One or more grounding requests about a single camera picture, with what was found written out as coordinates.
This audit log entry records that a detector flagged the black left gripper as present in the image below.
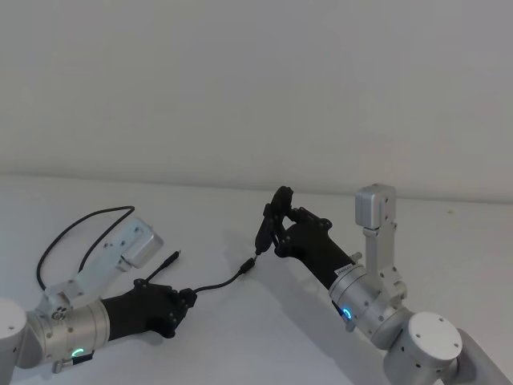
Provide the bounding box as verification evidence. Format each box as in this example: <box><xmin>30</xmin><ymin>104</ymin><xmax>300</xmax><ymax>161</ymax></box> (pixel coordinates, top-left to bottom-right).
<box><xmin>102</xmin><ymin>278</ymin><xmax>198</xmax><ymax>342</ymax></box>

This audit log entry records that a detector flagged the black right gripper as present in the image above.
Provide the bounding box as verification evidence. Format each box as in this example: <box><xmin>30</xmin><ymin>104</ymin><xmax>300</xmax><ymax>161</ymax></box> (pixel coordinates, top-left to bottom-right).
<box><xmin>256</xmin><ymin>186</ymin><xmax>364</xmax><ymax>291</ymax></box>

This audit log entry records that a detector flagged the black cable with socket end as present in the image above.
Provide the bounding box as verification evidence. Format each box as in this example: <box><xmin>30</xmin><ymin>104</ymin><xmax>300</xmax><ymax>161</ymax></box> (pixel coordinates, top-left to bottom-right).
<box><xmin>193</xmin><ymin>250</ymin><xmax>261</xmax><ymax>300</ymax></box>

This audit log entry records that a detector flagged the white table cloth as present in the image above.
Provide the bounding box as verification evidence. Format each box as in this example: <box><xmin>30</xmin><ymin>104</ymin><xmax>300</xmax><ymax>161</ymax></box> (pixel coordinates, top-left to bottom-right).
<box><xmin>0</xmin><ymin>173</ymin><xmax>513</xmax><ymax>385</ymax></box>

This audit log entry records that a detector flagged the black looped wrist cable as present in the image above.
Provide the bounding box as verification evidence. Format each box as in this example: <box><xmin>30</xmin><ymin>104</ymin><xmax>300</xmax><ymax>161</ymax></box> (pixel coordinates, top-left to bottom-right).
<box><xmin>35</xmin><ymin>205</ymin><xmax>135</xmax><ymax>290</ymax></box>

